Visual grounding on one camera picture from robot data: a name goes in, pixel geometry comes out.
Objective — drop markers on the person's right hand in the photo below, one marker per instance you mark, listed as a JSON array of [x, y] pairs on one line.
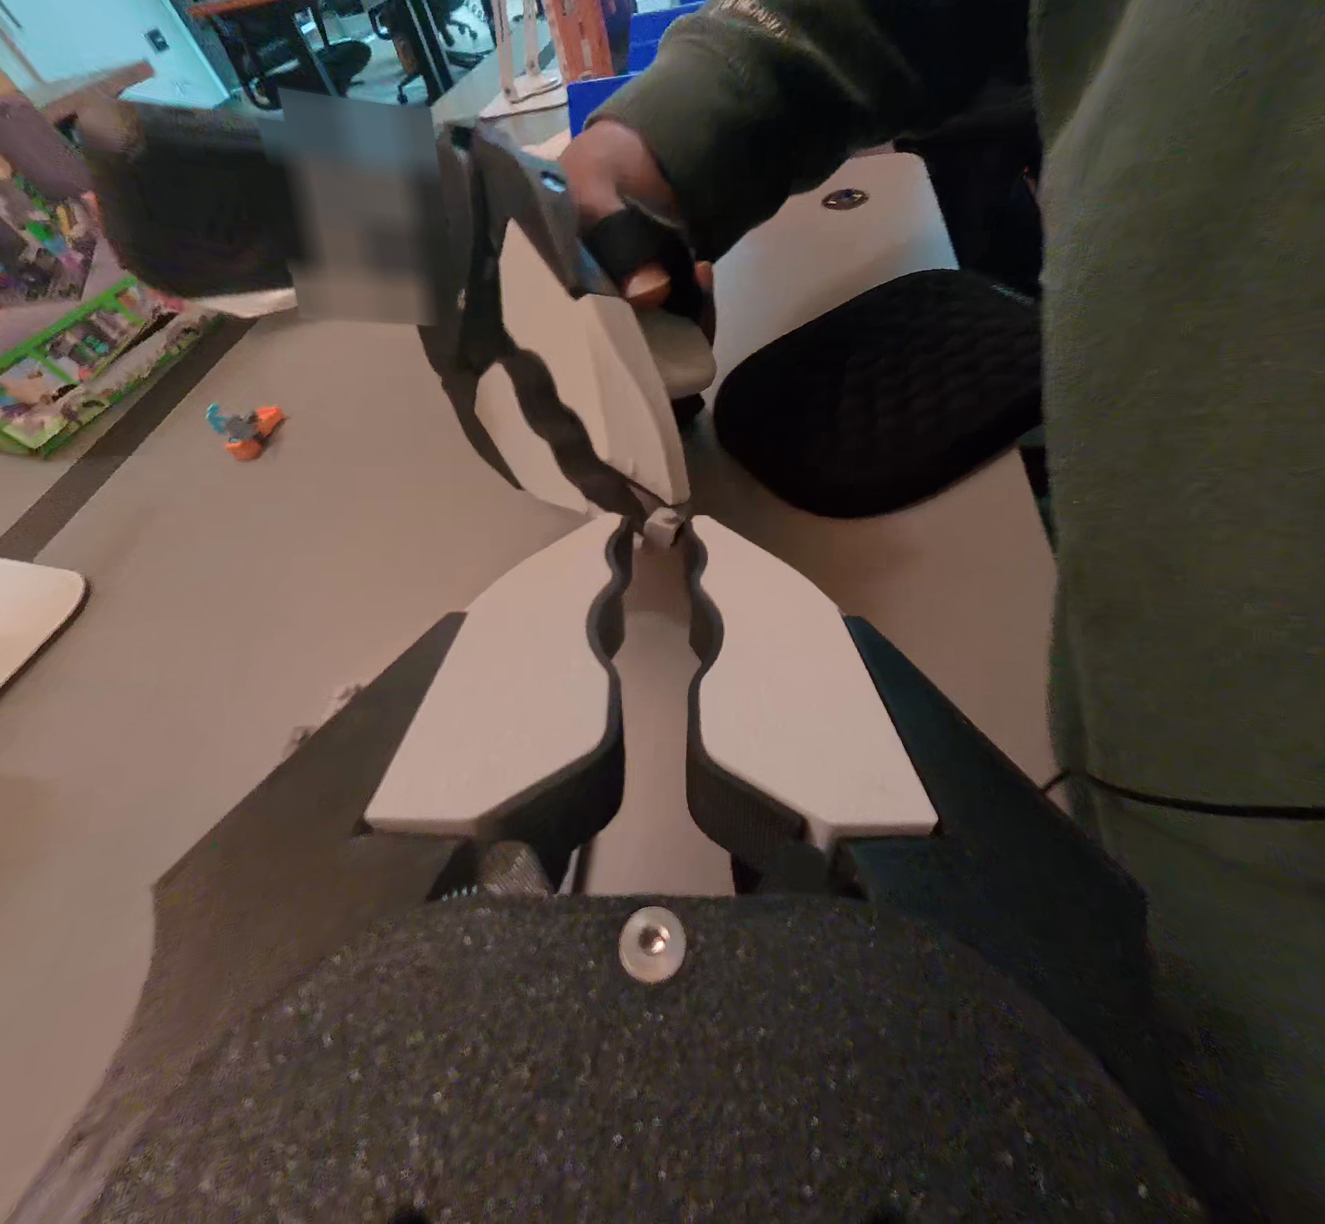
[[611, 167]]

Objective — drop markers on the grey desk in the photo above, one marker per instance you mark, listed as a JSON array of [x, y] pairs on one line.
[[259, 572]]

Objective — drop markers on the green toy set box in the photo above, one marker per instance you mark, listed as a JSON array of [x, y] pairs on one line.
[[63, 374]]

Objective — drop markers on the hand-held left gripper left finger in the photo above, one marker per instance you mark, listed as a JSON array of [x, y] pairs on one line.
[[497, 706]]

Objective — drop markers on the round desk grommet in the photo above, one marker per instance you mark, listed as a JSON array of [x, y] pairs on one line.
[[845, 199]]

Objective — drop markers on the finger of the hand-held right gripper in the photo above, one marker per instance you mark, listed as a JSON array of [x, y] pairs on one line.
[[601, 385], [518, 436]]

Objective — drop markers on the person's green sweatshirt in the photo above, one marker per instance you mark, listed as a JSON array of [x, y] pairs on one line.
[[1190, 416]]

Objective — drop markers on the blue plastic crate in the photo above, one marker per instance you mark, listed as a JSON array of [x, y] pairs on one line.
[[601, 101]]

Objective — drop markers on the person's right forearm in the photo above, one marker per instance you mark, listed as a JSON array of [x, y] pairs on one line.
[[787, 54]]

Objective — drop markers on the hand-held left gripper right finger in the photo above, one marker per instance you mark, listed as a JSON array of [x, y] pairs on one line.
[[808, 717]]

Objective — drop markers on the white framed stand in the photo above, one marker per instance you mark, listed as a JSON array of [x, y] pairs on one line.
[[528, 87]]

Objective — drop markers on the white monitor stand base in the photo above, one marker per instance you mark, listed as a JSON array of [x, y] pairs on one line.
[[36, 617]]

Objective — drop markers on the black mesh chair armrest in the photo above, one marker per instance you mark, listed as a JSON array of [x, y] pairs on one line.
[[880, 395]]

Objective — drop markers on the orange teal toy figure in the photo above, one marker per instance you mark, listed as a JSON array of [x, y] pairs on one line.
[[249, 436]]

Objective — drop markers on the small light grey toy brick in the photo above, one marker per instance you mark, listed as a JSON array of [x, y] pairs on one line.
[[663, 526]]

